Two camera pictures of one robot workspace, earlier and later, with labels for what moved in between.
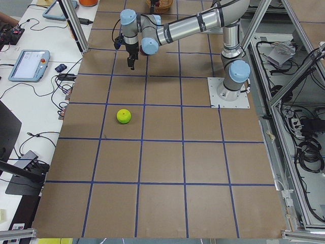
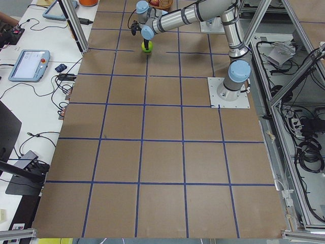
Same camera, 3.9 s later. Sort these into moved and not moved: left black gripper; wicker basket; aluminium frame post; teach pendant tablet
Moved: left black gripper
Not moved: teach pendant tablet; aluminium frame post; wicker basket
